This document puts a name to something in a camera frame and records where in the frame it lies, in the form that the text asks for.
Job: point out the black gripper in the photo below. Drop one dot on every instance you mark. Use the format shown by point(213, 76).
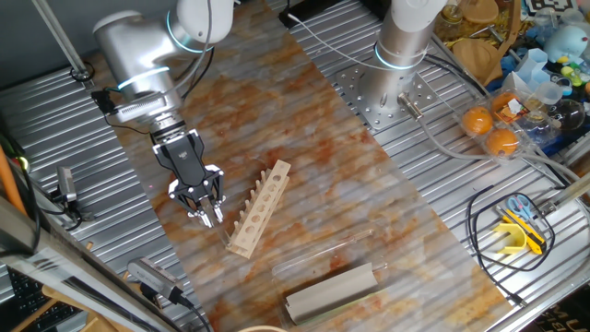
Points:
point(182, 157)

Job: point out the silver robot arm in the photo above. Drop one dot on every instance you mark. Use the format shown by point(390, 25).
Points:
point(138, 46)

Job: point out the wooden test tube rack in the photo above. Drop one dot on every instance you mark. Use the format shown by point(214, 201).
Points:
point(258, 216)

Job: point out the orange marble pattern mat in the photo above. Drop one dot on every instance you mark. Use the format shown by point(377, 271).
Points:
point(299, 138)

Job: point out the clear plastic tray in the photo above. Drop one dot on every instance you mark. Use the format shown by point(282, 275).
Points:
point(322, 253)

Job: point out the printed paper cup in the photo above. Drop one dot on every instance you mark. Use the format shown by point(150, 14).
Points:
point(263, 328)

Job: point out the beige plastic profile block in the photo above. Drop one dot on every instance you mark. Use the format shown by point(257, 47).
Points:
point(332, 292)

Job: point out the orange pole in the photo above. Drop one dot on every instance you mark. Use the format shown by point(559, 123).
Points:
point(11, 184)

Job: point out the black keyboard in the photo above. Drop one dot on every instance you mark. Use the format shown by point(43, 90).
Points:
point(27, 299)

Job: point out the thin aluminium pole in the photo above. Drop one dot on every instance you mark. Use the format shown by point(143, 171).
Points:
point(60, 41)

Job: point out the black flat bar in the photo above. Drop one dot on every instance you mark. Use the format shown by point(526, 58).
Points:
point(309, 11)

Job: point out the orange fruit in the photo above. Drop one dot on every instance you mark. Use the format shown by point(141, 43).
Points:
point(502, 142)
point(501, 100)
point(477, 121)

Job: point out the yellow glass jar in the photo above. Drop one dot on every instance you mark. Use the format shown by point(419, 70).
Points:
point(449, 23)

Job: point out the wooden disc holder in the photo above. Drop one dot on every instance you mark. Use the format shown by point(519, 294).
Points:
point(475, 57)

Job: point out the yellow plastic clip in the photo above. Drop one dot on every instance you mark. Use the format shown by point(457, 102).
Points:
point(521, 237)

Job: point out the yellow utility knife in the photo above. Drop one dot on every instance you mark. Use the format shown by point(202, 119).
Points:
point(530, 237)

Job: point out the pale blue hexagonal container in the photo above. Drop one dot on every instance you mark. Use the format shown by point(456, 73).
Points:
point(534, 62)

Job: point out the translucent measuring cup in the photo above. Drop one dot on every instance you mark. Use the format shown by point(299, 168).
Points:
point(548, 92)

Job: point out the aluminium profile bar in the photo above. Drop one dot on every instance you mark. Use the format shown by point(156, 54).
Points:
point(571, 191)

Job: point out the round glass flask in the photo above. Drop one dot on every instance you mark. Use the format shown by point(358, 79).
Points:
point(568, 115)

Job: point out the black printed box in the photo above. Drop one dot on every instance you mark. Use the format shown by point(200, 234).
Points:
point(567, 313)

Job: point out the green yellow toy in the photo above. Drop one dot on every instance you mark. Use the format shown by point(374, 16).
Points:
point(571, 76)

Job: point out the blue plush toy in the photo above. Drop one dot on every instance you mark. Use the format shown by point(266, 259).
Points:
point(567, 43)

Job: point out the black white marker card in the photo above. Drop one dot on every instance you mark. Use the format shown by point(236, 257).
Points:
point(553, 5)

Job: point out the grey boxy camera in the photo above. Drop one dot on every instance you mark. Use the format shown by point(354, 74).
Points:
point(152, 276)

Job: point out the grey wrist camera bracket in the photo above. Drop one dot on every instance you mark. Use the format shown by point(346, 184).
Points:
point(140, 109)

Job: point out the black camera clamp mount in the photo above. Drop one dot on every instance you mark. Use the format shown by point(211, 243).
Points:
point(69, 209)

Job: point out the grey depth camera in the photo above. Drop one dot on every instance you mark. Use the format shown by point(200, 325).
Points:
point(67, 184)

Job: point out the aluminium frame post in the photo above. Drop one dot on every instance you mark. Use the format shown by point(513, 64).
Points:
point(69, 272)

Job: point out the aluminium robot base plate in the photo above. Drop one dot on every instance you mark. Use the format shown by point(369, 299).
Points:
point(352, 87)

